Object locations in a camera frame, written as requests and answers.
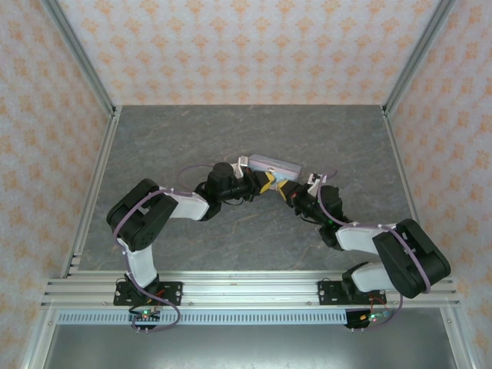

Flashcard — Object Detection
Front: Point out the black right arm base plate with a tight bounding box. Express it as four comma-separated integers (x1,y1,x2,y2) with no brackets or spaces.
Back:
317,280,385,307

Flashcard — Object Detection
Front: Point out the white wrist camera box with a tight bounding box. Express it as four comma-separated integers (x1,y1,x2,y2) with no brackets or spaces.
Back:
234,155,251,180
307,171,327,193

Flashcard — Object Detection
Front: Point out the aluminium frame post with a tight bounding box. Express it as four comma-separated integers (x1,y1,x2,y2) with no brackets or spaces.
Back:
40,0,118,116
382,0,458,116

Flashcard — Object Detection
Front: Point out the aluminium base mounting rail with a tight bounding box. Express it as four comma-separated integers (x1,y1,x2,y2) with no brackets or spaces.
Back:
40,271,460,308

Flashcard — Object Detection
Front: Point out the light blue cartoon pouch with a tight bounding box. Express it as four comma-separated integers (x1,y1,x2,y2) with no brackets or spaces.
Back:
247,153,302,182

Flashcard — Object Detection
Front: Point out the grey metal sheet panel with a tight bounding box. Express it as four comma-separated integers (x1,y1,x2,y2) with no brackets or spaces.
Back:
42,324,458,369

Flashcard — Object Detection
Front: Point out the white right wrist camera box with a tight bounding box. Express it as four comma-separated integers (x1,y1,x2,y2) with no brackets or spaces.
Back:
307,171,327,193

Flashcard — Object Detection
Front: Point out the aluminium table side rail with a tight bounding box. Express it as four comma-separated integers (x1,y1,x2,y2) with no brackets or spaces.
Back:
381,106,439,277
61,107,123,278

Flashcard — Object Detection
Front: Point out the slotted grey cable duct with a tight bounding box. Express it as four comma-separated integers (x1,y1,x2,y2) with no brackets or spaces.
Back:
56,310,391,326

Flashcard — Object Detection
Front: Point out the aluminium frame leg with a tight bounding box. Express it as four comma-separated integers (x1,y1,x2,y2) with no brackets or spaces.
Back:
437,307,476,369
18,307,58,369

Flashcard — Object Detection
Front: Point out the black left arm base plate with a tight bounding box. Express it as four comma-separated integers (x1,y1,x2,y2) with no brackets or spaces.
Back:
113,281,184,308

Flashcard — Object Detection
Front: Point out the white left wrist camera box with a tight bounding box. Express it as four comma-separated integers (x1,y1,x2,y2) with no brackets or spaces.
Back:
234,155,251,180

